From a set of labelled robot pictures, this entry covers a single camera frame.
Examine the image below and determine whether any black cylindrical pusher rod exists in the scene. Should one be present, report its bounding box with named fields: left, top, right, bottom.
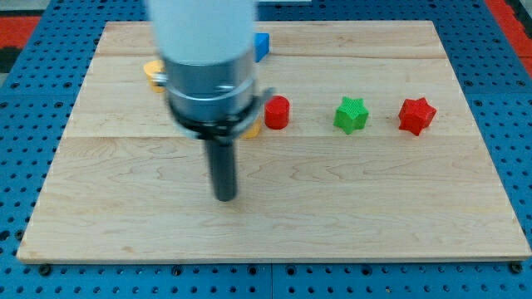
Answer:
left=204, top=140, right=238, bottom=202

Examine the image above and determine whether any yellow hexagon block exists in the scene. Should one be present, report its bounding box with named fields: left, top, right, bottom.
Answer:
left=241, top=117, right=263, bottom=139

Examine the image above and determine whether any yellow block behind arm left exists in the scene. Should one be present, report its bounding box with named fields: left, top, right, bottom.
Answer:
left=143, top=60, right=167, bottom=93

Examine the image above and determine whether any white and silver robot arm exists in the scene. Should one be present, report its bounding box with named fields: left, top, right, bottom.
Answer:
left=145, top=0, right=273, bottom=202

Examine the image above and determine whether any red cylinder block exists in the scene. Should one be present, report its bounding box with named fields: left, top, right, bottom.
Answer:
left=264, top=96, right=290, bottom=130

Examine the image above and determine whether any blue cube block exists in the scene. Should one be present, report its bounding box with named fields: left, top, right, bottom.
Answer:
left=254, top=32, right=270, bottom=62

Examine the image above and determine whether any green star block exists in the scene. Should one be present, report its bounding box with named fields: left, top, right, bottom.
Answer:
left=333, top=96, right=369, bottom=135

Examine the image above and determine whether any wooden board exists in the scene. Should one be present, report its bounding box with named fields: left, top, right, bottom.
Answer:
left=17, top=21, right=531, bottom=264

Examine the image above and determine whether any red star block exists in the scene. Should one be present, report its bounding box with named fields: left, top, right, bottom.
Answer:
left=398, top=97, right=437, bottom=136

